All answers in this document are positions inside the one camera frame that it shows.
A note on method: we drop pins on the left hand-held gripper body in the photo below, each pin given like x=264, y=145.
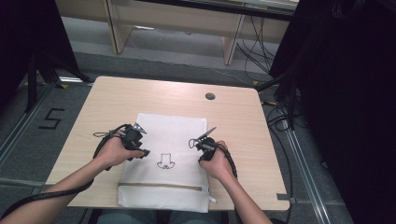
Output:
x=133, y=138

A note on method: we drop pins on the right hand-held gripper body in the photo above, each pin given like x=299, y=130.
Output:
x=206, y=144

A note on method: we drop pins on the white mesh laundry bag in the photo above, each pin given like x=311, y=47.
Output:
x=174, y=130

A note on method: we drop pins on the person's right hand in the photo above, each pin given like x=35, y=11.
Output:
x=218, y=163

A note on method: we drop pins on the person's left hand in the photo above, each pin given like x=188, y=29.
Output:
x=115, y=152

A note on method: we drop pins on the person's legs in jeans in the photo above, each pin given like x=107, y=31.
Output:
x=130, y=217

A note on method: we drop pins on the grey tape strip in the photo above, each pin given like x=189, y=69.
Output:
x=285, y=197

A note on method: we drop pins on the black metal stand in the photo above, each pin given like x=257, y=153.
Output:
x=291, y=93
x=31, y=84

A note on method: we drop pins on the light wooden desk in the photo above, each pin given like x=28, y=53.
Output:
x=174, y=15

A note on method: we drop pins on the black curtain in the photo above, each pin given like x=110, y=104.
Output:
x=348, y=93
x=28, y=31

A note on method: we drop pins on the aluminium floor rail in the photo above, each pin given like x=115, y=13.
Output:
x=306, y=177
x=18, y=130

